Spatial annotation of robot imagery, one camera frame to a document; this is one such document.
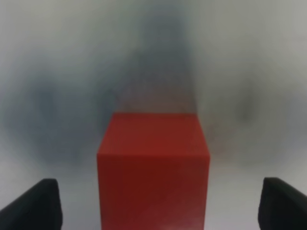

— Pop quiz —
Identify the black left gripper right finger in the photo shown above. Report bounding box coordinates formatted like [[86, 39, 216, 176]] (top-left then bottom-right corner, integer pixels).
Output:
[[258, 177, 307, 230]]

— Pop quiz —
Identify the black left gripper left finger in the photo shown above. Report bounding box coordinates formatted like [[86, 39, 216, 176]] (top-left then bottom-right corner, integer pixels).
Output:
[[0, 178, 63, 230]]

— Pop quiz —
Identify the red block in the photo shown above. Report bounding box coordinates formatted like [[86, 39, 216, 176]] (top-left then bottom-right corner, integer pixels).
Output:
[[97, 113, 210, 230]]

